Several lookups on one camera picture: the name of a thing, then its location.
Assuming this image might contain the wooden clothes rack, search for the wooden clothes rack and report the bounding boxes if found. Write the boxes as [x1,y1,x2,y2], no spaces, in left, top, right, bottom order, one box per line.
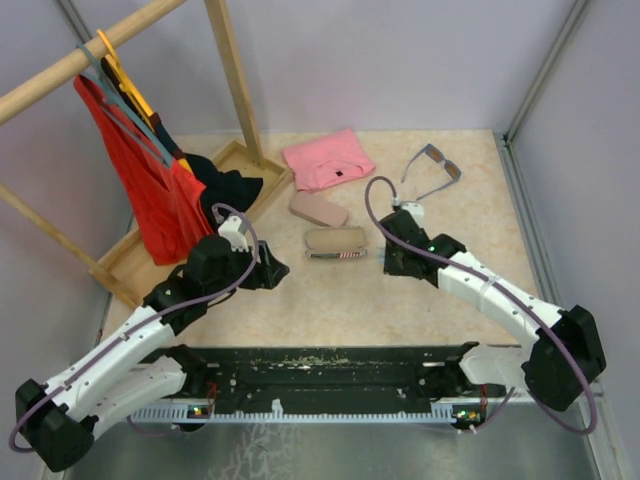
[0,0,295,310]

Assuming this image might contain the flag newspaper print glasses case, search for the flag newspaper print glasses case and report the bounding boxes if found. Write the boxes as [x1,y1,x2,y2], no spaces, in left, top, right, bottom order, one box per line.
[304,227,368,260]

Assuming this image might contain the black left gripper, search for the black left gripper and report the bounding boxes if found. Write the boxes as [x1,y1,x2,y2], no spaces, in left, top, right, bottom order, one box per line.
[205,239,289,300]

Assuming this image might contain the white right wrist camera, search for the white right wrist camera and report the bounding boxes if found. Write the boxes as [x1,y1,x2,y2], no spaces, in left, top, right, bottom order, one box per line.
[392,197,425,226]

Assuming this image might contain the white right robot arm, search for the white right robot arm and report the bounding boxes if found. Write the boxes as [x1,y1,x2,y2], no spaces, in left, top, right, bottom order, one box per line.
[381,209,606,411]

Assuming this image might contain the grey blue hanger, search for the grey blue hanger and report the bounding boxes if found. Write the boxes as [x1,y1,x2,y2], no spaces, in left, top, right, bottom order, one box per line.
[77,43,174,168]

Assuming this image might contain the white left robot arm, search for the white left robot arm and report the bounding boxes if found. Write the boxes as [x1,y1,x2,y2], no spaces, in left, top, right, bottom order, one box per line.
[9,236,290,472]

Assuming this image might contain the yellow hanger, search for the yellow hanger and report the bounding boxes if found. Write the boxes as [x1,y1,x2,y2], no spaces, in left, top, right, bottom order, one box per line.
[96,29,193,173]

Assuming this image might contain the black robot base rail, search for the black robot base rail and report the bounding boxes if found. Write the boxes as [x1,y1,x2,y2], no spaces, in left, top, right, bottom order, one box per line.
[94,344,506,432]

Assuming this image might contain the dark navy garment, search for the dark navy garment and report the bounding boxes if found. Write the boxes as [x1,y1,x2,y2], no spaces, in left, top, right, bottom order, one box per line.
[99,57,265,234]

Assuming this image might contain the grey blue frame sunglasses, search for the grey blue frame sunglasses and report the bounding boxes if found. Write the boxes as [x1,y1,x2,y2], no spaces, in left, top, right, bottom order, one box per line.
[401,143,462,201]

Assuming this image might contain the pink glasses case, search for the pink glasses case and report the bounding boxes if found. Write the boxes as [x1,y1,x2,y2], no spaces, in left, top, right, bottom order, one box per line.
[289,191,350,228]

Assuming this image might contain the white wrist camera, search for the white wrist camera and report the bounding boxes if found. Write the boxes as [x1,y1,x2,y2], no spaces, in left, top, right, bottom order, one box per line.
[217,215,250,252]
[392,197,425,226]

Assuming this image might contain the folded pink shirt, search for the folded pink shirt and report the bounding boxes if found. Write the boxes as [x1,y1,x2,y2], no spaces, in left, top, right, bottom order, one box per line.
[283,129,376,193]

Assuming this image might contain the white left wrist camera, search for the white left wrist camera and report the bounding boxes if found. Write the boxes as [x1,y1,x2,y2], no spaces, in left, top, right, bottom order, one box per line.
[217,215,250,252]

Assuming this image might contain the red hanging shirt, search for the red hanging shirt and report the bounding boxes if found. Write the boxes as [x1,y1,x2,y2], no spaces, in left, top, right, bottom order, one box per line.
[73,75,214,265]

